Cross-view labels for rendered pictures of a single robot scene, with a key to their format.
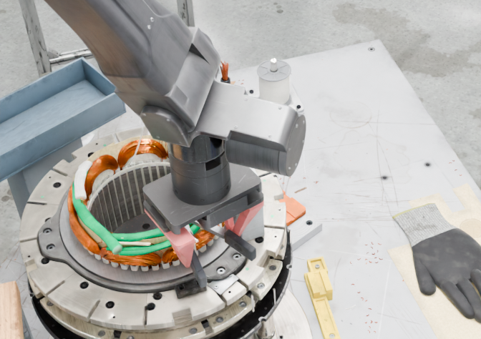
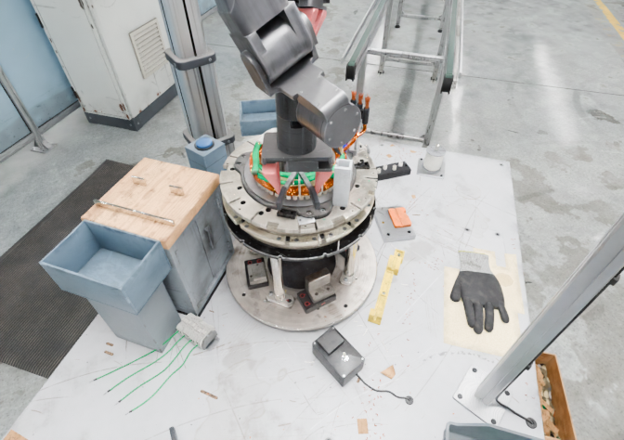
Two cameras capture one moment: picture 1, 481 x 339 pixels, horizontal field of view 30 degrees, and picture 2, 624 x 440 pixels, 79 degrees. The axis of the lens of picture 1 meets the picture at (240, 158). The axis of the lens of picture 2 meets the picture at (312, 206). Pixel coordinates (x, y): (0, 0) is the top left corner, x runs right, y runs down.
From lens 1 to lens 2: 43 cm
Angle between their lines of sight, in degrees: 21
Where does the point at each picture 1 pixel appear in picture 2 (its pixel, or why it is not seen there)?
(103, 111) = not seen: hidden behind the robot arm
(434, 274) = (462, 291)
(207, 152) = (292, 113)
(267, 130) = (318, 100)
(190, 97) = (269, 51)
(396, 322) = (424, 305)
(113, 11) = not seen: outside the picture
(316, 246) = (406, 245)
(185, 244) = (268, 174)
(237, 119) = (305, 87)
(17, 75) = not seen: hidden behind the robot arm
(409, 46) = (539, 191)
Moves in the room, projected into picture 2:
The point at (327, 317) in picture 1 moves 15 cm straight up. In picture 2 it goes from (387, 282) to (396, 244)
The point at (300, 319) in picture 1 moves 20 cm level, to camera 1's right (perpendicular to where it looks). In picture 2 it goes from (371, 276) to (452, 310)
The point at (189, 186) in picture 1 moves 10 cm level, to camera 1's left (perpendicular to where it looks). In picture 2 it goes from (280, 136) to (224, 117)
